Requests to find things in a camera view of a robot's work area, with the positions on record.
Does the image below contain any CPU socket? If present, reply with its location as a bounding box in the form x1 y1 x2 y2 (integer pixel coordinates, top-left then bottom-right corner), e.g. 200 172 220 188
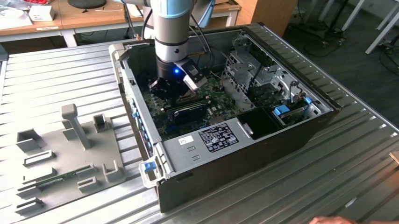
173 90 200 105

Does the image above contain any green RAM stick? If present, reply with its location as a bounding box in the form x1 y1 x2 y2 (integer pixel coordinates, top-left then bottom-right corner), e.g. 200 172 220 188
34 171 78 188
161 99 209 112

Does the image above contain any black graphics card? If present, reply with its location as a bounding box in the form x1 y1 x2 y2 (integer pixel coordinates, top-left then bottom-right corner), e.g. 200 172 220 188
172 105 209 125

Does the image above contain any green motherboard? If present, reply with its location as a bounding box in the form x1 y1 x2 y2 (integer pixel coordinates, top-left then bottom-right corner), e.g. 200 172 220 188
141 70 238 140

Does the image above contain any grey power supply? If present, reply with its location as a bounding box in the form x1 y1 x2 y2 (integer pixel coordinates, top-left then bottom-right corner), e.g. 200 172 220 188
158 118 252 179

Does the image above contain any hard disk in blue carrier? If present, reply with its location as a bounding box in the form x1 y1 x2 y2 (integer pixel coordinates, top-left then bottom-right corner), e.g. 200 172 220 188
269 104 312 126

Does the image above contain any black round pad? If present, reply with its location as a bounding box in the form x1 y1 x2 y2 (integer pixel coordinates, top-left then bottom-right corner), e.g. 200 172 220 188
66 0 106 9

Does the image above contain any wooden cabinet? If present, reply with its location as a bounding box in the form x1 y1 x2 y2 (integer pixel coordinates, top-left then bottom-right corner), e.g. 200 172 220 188
248 0 299 37

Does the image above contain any grey parts rack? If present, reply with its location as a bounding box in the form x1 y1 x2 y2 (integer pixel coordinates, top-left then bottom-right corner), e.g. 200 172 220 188
13 103 128 216

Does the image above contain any white cardboard box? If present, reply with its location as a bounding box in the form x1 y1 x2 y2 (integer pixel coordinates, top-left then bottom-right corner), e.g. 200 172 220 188
28 5 56 22

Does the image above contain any black grey PC case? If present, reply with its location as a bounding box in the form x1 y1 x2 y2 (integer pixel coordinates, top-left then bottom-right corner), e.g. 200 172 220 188
108 22 341 213

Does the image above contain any red packet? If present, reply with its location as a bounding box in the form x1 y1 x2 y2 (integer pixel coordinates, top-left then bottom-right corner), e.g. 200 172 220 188
22 0 53 6

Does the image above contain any white plastic bag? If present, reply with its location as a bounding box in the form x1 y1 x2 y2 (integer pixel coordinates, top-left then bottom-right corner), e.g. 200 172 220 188
0 6 30 30

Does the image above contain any black wheeled stand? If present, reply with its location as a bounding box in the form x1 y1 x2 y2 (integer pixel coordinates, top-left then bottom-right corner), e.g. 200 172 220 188
323 0 347 45

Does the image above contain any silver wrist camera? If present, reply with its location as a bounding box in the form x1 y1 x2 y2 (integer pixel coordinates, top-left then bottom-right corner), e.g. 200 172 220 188
173 57 208 91

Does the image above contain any black hanging cable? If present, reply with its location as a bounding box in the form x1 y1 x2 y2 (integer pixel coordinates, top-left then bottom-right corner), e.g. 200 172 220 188
122 0 141 40

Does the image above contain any wooden desk white frame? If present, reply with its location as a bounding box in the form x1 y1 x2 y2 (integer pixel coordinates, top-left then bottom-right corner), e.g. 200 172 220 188
57 0 242 35
0 0 77 47

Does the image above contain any white table frame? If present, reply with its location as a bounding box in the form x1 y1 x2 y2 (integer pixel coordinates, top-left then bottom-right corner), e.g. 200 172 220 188
340 0 365 31
364 0 399 55

